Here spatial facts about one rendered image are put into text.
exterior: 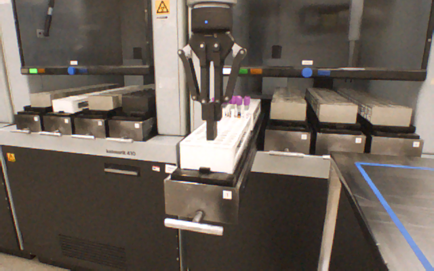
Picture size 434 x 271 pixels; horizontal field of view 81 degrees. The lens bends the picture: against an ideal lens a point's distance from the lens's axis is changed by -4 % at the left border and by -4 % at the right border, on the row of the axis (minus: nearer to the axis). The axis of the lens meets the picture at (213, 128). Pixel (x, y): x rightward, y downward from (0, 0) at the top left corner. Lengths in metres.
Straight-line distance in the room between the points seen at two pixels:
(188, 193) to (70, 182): 0.82
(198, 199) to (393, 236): 0.29
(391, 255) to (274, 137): 0.56
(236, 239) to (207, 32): 0.74
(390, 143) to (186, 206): 0.61
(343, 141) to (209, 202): 0.50
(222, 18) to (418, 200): 0.41
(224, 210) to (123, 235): 0.77
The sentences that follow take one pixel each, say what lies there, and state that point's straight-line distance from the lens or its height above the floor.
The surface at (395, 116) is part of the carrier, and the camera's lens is 0.96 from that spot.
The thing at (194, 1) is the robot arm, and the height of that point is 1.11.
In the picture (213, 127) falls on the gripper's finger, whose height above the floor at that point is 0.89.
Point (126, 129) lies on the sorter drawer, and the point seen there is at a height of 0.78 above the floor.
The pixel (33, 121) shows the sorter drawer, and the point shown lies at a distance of 1.27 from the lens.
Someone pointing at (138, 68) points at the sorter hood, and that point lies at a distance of 1.00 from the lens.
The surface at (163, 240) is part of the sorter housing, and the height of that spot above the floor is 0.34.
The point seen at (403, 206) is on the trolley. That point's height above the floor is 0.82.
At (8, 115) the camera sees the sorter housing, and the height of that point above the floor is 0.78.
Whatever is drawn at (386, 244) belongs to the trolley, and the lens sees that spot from 0.36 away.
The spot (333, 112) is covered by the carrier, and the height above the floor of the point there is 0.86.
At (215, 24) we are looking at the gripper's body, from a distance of 0.47.
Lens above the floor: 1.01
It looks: 14 degrees down
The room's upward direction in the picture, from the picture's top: straight up
